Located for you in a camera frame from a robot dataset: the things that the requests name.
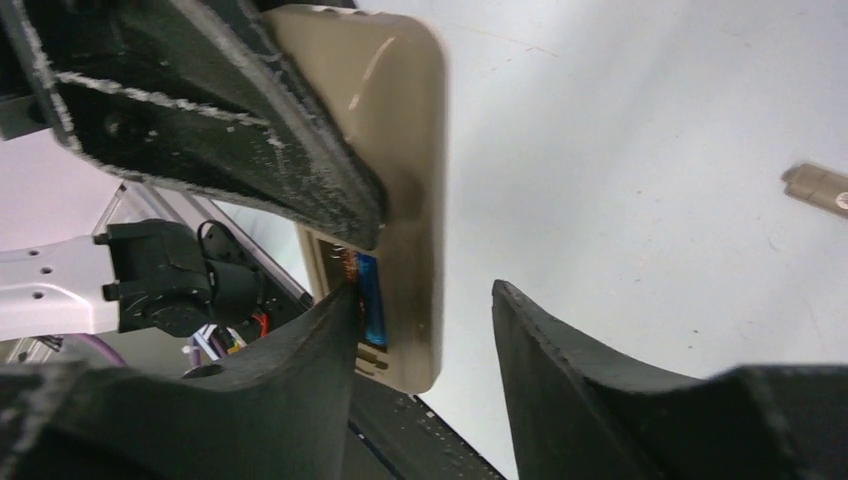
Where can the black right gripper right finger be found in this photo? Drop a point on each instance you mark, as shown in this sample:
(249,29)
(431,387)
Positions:
(579,409)

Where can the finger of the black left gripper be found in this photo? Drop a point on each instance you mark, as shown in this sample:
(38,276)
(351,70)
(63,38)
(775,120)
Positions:
(194,96)

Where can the beige battery compartment cover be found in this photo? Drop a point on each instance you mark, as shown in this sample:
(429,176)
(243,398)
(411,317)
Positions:
(817,186)

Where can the blue battery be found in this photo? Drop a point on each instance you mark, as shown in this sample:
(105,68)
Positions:
(370,293)

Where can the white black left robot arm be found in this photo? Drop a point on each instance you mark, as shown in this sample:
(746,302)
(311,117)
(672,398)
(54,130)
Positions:
(153,273)

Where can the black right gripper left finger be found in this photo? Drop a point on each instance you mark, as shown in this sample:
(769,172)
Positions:
(69,420)

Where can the beige remote control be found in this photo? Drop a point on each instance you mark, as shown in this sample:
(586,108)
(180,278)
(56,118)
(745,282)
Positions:
(383,78)

